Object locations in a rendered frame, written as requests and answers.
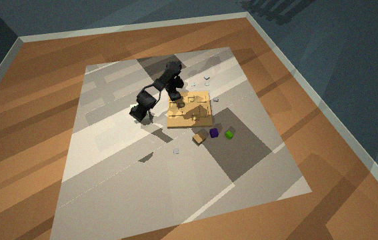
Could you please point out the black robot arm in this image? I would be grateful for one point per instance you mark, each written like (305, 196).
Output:
(147, 101)

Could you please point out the green block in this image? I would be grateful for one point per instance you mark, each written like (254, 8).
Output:
(229, 135)

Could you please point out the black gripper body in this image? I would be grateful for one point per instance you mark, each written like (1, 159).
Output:
(174, 94)

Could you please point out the purple cube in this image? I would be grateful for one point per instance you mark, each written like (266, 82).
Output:
(214, 133)

